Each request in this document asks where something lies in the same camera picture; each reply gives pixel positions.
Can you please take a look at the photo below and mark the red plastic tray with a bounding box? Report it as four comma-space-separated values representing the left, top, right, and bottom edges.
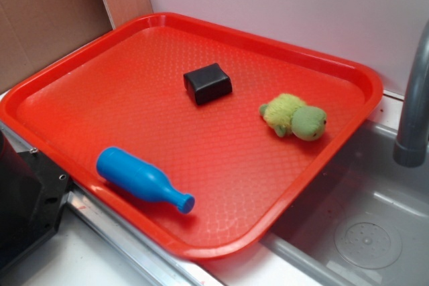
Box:
1, 13, 383, 261

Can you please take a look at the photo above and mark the black rectangular block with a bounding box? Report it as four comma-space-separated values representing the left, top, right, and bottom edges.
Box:
183, 63, 233, 105

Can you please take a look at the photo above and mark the green plush turtle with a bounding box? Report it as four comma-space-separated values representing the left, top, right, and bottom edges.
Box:
259, 94, 327, 141

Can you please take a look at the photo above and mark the blue plastic bottle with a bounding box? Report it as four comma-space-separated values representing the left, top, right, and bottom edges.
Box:
96, 147, 195, 214

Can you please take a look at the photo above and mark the grey toy sink basin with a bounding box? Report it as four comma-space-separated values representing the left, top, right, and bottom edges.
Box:
200, 119, 429, 286

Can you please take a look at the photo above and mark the grey faucet spout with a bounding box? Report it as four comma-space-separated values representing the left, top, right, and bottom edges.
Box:
393, 25, 428, 167

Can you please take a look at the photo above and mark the brown cardboard panel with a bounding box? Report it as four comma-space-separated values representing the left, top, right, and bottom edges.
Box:
1, 0, 152, 92

